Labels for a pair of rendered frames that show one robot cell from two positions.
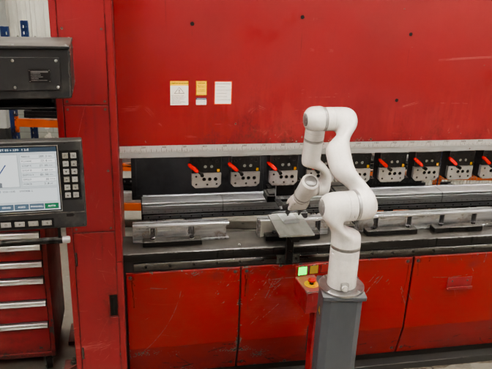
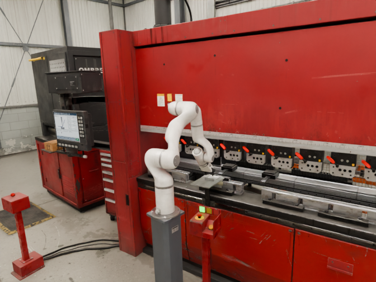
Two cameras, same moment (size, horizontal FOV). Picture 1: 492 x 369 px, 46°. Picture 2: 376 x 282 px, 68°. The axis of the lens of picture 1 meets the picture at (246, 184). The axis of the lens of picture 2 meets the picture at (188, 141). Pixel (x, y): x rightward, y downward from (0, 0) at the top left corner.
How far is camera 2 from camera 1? 2.09 m
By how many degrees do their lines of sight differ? 45
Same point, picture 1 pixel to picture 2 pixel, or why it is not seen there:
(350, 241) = (156, 181)
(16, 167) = (67, 121)
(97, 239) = (120, 165)
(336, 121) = (180, 109)
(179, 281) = not seen: hidden behind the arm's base
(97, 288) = (121, 189)
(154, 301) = (149, 205)
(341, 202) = (150, 153)
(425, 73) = (301, 88)
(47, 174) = (75, 125)
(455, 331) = not seen: outside the picture
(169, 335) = not seen: hidden behind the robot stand
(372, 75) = (260, 89)
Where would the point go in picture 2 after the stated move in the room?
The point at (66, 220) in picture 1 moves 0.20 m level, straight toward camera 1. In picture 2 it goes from (81, 146) to (62, 152)
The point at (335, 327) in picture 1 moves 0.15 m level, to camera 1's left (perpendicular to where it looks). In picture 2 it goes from (154, 236) to (141, 228)
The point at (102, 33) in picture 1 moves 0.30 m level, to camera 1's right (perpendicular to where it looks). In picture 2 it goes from (116, 69) to (135, 67)
